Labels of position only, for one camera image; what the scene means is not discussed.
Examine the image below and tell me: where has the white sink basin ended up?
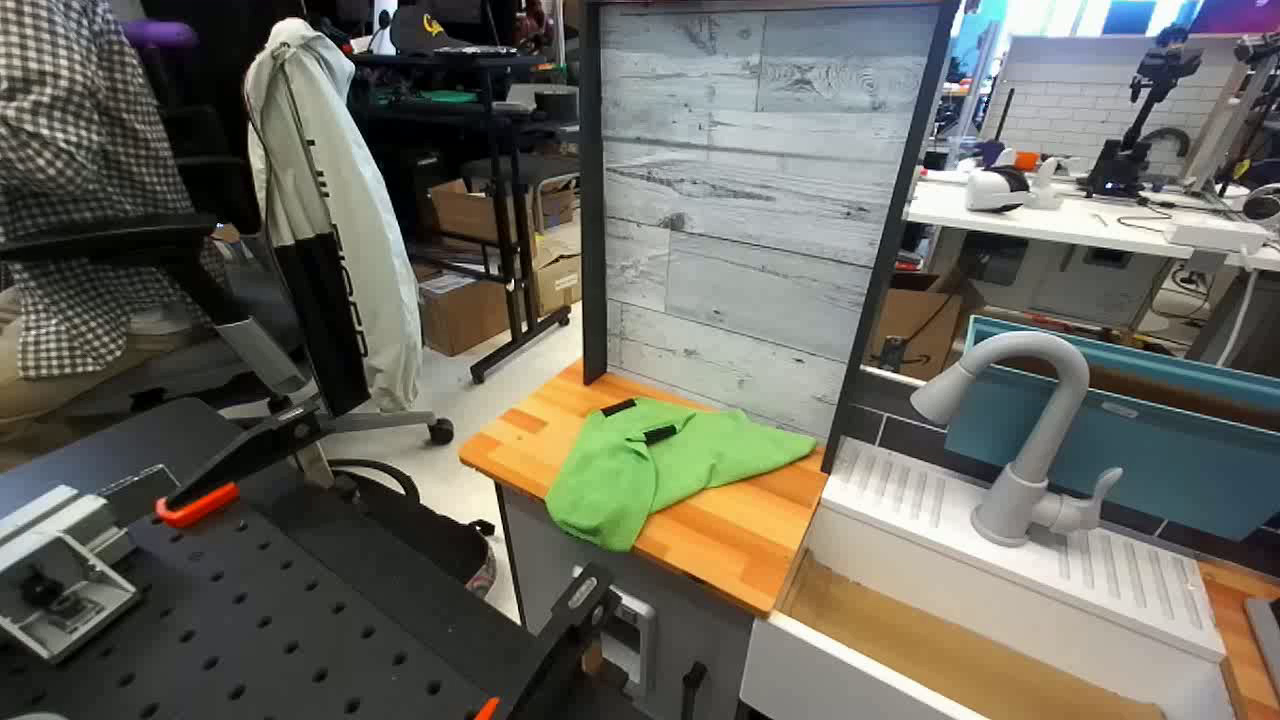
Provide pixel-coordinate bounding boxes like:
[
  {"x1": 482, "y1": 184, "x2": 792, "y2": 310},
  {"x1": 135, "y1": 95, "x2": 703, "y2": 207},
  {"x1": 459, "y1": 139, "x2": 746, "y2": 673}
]
[{"x1": 741, "y1": 439, "x2": 1234, "y2": 720}]

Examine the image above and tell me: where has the black orange clamp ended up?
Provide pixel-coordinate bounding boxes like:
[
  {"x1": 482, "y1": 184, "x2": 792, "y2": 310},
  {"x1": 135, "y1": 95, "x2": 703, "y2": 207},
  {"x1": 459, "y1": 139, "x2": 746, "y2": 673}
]
[{"x1": 153, "y1": 411, "x2": 319, "y2": 528}]

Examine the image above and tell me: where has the cardboard box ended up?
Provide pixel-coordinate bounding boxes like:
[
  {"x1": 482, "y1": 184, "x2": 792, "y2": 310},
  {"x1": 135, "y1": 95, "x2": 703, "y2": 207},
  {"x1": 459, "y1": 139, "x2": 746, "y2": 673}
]
[{"x1": 414, "y1": 266, "x2": 583, "y2": 362}]

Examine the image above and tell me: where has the grey sink tap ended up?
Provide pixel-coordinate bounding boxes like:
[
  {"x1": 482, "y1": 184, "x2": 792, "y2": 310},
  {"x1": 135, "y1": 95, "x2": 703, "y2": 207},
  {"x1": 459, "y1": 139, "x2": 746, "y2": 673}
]
[{"x1": 909, "y1": 333, "x2": 1123, "y2": 549}]

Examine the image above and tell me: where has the wood plank back panel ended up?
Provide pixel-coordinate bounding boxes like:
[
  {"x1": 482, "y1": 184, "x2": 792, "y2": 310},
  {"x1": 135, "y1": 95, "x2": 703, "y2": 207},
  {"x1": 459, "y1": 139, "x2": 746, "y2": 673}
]
[{"x1": 580, "y1": 0, "x2": 962, "y2": 446}]

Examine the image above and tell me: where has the green cloth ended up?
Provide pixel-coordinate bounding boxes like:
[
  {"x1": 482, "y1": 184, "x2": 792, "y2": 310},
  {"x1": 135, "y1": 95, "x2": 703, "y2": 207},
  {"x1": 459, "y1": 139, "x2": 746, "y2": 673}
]
[{"x1": 545, "y1": 399, "x2": 817, "y2": 553}]

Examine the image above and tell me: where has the white desk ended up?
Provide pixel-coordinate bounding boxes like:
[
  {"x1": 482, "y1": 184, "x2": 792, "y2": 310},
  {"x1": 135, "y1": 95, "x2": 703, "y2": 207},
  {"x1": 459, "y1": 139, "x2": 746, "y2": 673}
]
[{"x1": 905, "y1": 173, "x2": 1278, "y2": 329}]

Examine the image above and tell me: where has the wooden counter cabinet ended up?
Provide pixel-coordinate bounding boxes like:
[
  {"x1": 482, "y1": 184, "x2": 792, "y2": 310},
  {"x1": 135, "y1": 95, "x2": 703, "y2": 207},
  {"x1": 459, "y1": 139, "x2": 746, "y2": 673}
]
[{"x1": 459, "y1": 366, "x2": 826, "y2": 720}]

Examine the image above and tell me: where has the white jacket on chair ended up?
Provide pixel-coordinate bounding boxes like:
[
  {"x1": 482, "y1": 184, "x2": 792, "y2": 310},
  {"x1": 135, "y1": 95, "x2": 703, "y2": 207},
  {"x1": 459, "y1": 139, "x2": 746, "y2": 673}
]
[{"x1": 245, "y1": 18, "x2": 420, "y2": 411}]

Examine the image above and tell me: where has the teal storage bin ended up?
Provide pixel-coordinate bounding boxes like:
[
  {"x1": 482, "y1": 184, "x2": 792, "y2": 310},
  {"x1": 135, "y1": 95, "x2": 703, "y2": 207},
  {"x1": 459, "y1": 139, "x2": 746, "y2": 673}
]
[{"x1": 945, "y1": 322, "x2": 1280, "y2": 541}]

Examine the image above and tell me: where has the black perforated robot table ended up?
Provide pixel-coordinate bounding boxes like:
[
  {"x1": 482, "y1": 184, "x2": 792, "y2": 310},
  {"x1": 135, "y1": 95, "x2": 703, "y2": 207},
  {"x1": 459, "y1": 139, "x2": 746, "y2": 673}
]
[{"x1": 0, "y1": 393, "x2": 634, "y2": 720}]

